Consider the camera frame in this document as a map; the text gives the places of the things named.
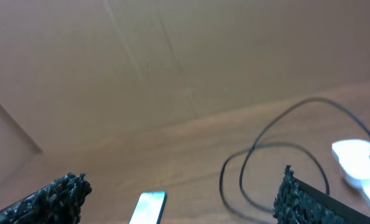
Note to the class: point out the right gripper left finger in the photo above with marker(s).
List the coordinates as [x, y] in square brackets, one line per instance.
[57, 203]

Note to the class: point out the blue-screen Samsung smartphone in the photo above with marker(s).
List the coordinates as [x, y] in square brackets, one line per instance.
[149, 208]

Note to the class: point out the white charger plug adapter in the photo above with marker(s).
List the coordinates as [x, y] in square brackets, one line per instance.
[353, 156]

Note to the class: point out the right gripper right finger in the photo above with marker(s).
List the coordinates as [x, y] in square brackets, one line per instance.
[299, 203]

